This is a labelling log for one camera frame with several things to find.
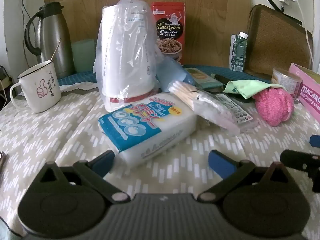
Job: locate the clear labelled packet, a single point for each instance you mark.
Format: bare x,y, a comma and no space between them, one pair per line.
237,112

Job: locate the teal flat box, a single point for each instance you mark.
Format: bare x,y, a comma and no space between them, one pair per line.
202,80

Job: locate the blue white sponge pack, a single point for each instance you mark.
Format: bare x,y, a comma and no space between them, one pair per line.
150,125

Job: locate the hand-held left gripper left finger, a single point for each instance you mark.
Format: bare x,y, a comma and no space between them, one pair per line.
104,160

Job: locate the light green cloth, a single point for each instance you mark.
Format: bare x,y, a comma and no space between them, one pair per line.
247,87

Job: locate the dark object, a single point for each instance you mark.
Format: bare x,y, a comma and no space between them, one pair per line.
3,80

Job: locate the beige patterned tablecloth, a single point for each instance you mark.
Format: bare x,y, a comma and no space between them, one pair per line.
50,135

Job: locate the green drink carton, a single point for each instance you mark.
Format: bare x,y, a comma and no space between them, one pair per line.
237,55

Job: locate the pink tin box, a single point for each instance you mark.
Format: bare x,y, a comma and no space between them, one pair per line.
310,92

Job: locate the small tin can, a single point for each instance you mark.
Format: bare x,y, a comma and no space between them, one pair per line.
287,82

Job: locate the pink fluffy sock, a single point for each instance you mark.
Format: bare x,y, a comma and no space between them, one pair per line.
272,107

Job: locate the white enamel mug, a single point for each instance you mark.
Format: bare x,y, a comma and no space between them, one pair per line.
37,90

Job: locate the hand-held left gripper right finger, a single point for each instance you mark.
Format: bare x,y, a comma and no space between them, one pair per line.
221,162

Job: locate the thin stirring stick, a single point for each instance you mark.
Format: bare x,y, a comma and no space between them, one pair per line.
55,51

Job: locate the steel thermos jug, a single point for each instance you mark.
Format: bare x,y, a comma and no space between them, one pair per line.
55,42

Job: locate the cotton swab pack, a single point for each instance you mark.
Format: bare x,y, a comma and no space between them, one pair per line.
187,92

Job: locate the translucent green cup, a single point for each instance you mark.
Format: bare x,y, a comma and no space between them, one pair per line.
83,55

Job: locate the plastic bag of paper cups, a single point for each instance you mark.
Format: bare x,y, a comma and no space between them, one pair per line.
125,55

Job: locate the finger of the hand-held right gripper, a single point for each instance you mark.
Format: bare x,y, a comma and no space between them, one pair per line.
300,160
315,140

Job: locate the metal object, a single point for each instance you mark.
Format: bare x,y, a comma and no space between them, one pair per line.
3,162

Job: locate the red snack pouch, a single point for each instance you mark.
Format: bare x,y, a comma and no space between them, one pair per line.
170,25

